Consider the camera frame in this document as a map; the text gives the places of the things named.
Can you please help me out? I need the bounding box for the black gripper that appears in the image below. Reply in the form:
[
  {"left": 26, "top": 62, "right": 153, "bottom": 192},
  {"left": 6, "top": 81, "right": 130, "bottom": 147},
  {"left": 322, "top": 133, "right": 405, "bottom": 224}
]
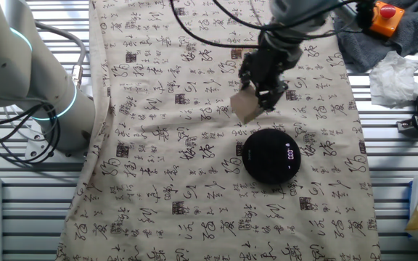
[{"left": 238, "top": 39, "right": 303, "bottom": 112}]

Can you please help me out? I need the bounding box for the wooden block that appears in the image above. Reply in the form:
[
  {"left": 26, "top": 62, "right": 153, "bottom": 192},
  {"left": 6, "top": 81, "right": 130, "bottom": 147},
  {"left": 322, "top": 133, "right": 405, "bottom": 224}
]
[{"left": 229, "top": 85, "right": 265, "bottom": 125}]

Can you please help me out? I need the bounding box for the black round digital scale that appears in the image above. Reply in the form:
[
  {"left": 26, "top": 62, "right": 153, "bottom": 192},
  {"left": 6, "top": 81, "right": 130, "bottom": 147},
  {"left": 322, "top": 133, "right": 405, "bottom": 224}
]
[{"left": 241, "top": 128, "right": 302, "bottom": 185}]

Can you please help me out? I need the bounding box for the beige calligraphy print cloth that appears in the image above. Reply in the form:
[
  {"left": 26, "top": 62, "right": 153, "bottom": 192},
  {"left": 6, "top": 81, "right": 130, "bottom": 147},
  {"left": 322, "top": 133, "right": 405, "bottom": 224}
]
[{"left": 54, "top": 0, "right": 382, "bottom": 261}]

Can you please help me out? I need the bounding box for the crumpled white tissue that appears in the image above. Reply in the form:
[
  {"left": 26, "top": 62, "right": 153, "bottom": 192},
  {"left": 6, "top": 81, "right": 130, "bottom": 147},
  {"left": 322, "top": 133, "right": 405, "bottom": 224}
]
[{"left": 368, "top": 50, "right": 418, "bottom": 109}]

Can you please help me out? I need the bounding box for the orange emergency stop box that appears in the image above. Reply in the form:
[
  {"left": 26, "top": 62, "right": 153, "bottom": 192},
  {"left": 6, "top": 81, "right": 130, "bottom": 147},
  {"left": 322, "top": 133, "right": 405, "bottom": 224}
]
[{"left": 370, "top": 1, "right": 406, "bottom": 38}]

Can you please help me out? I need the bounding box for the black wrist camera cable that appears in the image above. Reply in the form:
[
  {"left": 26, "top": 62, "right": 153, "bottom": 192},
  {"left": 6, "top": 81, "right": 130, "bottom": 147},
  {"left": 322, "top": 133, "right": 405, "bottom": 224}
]
[{"left": 168, "top": 0, "right": 377, "bottom": 50}]

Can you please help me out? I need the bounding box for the thick grey robot cable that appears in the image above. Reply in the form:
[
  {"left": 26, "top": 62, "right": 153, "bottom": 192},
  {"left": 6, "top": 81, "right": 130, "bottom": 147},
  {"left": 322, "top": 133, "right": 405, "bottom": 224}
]
[{"left": 36, "top": 21, "right": 87, "bottom": 90}]

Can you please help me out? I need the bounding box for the black base cable bundle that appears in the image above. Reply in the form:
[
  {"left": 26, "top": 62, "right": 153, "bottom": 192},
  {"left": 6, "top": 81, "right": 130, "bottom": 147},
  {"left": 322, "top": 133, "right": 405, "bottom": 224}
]
[{"left": 0, "top": 103, "right": 61, "bottom": 166}]

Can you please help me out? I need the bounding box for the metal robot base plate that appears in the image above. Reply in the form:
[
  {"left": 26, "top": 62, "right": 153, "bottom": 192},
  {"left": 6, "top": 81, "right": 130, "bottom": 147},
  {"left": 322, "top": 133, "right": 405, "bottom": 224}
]
[{"left": 25, "top": 119, "right": 90, "bottom": 162}]

